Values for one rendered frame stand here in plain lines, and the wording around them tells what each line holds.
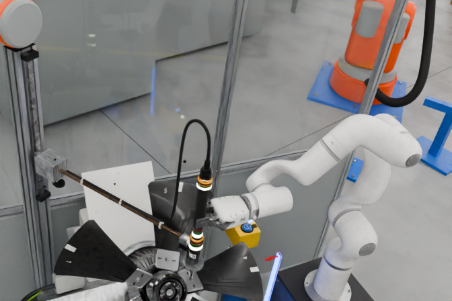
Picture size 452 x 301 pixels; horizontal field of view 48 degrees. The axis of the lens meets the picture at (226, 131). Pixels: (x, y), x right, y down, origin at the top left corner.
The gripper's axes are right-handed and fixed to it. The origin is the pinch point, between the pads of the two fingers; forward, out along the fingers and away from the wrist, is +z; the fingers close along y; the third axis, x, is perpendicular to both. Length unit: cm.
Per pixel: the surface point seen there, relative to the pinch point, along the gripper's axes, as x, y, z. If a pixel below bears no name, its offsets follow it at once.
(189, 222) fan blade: -11.4, 9.3, -1.7
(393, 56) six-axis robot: -84, 224, -306
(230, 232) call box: -45, 29, -32
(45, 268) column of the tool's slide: -72, 56, 40
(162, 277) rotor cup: -21.5, -2.1, 10.9
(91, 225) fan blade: -6.3, 11.9, 29.8
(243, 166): -48, 70, -59
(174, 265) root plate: -22.7, 2.5, 5.0
